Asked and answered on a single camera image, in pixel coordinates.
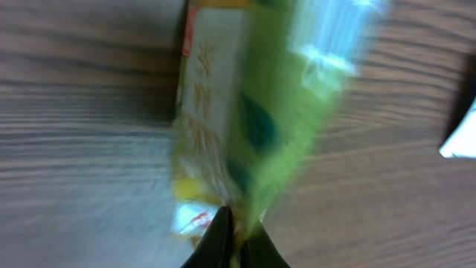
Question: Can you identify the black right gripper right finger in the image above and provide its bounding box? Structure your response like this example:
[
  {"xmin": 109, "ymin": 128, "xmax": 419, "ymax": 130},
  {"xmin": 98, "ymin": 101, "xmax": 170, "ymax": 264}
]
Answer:
[{"xmin": 239, "ymin": 223, "xmax": 290, "ymax": 268}]

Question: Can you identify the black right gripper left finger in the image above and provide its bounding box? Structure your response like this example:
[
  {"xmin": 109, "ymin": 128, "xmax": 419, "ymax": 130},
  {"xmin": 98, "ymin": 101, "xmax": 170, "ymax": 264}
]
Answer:
[{"xmin": 181, "ymin": 206, "xmax": 234, "ymax": 268}]

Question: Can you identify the green tea packet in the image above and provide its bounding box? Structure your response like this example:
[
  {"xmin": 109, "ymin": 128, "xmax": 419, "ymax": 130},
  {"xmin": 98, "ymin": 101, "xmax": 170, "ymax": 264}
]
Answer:
[{"xmin": 170, "ymin": 0, "xmax": 391, "ymax": 246}]

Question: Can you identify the white cosmetic tube gold cap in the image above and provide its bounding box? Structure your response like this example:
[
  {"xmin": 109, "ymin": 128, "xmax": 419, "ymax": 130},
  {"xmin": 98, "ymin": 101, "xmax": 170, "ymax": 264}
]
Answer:
[{"xmin": 439, "ymin": 101, "xmax": 475, "ymax": 159}]

